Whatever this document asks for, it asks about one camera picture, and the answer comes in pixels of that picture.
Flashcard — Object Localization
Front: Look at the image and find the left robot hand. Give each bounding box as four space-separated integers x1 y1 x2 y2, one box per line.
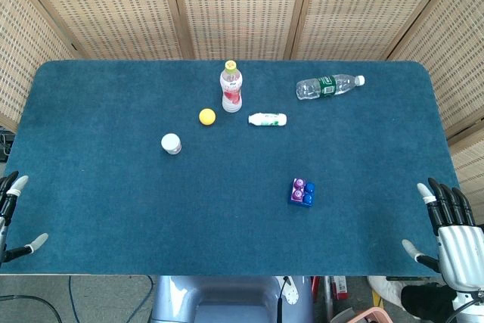
0 170 49 263

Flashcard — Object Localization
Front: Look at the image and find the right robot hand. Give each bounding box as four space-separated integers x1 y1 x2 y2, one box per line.
402 177 484 294

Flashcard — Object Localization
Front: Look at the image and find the blue building block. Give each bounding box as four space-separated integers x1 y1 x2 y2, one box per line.
287 181 317 209

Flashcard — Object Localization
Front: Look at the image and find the purple building block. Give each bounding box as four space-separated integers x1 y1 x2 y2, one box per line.
290 177 307 204

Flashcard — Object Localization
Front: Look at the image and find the black bundle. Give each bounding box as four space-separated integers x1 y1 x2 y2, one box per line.
400 284 459 320

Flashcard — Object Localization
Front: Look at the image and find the white bag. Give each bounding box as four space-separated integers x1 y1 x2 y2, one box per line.
368 276 417 313

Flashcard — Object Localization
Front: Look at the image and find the pink basket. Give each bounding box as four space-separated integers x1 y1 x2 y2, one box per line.
341 309 393 323

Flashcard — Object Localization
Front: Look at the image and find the red box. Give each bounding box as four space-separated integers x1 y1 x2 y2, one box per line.
312 276 352 303

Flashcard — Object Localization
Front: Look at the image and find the white plastic jar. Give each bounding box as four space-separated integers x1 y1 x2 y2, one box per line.
160 133 182 156

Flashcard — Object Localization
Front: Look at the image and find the blue table cloth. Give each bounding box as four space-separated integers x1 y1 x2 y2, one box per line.
0 59 461 277

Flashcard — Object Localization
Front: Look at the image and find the clear water bottle green label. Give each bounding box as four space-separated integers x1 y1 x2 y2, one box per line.
295 74 366 101

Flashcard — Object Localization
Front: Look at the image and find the yellow ball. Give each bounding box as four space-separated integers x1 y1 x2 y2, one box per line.
198 108 217 126

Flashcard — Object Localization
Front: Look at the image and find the small white yogurt bottle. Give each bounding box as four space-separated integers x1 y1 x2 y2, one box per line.
247 112 287 127

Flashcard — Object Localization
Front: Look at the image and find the silver blue robot torso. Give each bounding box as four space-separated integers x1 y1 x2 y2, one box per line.
149 275 315 323

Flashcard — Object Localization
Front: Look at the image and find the peach drink bottle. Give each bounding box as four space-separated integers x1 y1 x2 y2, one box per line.
219 60 244 113

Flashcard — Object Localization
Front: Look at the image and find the woven folding screen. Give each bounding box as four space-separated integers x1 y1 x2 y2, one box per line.
0 0 484 225

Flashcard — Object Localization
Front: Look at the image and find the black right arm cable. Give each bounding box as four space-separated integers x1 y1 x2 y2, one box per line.
444 298 484 323

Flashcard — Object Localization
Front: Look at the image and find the black floor cable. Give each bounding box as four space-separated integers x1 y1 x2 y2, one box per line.
0 293 64 323

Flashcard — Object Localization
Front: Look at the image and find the blue floor cable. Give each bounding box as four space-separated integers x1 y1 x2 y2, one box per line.
67 275 155 323

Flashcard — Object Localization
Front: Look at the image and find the black torso cable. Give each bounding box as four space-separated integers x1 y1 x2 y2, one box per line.
277 278 289 323

